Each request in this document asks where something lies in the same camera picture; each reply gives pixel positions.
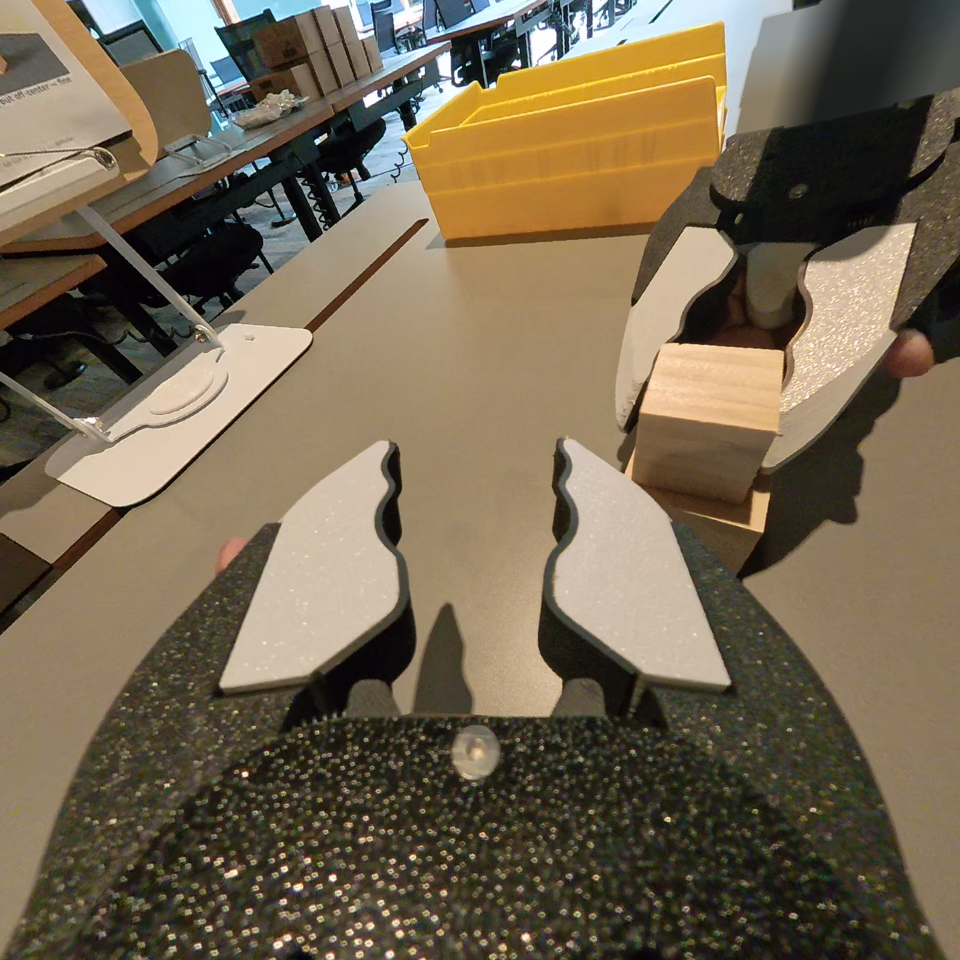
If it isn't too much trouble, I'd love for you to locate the wooden cube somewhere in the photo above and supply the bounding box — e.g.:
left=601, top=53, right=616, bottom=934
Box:
left=633, top=341, right=786, bottom=505
left=624, top=448, right=771, bottom=577

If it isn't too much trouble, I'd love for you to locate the wooden desk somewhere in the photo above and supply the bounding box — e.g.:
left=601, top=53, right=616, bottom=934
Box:
left=0, top=97, right=354, bottom=361
left=330, top=41, right=453, bottom=136
left=0, top=251, right=110, bottom=331
left=423, top=0, right=552, bottom=69

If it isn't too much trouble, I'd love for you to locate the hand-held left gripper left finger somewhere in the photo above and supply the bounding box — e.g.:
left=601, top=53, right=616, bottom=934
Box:
left=217, top=440, right=417, bottom=699

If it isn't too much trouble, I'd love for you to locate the stack of cardboard boxes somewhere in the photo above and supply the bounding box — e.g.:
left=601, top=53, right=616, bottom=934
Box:
left=251, top=6, right=385, bottom=99

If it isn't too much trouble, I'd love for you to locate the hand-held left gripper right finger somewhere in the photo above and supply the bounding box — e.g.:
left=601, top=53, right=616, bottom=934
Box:
left=540, top=437, right=732, bottom=690

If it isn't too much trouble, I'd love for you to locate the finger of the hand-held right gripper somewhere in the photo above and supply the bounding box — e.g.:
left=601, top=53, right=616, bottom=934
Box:
left=759, top=221, right=920, bottom=474
left=615, top=225, right=741, bottom=435

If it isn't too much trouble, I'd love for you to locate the tan wooden clipboard board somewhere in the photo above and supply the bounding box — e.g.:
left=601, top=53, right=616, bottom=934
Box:
left=0, top=0, right=162, bottom=247

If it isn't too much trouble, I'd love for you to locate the white plastic bag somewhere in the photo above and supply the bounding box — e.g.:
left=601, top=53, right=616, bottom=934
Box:
left=231, top=88, right=305, bottom=130

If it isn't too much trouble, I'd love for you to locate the person's right hand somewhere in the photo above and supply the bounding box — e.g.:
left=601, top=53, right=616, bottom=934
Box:
left=879, top=328, right=939, bottom=381

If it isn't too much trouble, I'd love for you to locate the yellow plastic bin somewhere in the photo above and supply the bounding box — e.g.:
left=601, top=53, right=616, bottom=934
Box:
left=423, top=176, right=723, bottom=241
left=480, top=21, right=729, bottom=102
left=402, top=75, right=727, bottom=189

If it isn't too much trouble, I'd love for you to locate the tan rounded board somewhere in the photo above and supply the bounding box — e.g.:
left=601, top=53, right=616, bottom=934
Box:
left=120, top=48, right=213, bottom=151

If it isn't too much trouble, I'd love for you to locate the black mesh office chair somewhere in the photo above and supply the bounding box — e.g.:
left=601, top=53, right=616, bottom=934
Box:
left=215, top=9, right=279, bottom=84

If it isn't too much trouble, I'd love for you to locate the white paper sheet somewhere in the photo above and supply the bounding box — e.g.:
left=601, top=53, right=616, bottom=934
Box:
left=0, top=30, right=144, bottom=192

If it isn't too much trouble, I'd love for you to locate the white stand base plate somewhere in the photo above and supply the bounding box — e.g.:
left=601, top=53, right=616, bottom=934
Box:
left=0, top=204, right=314, bottom=509

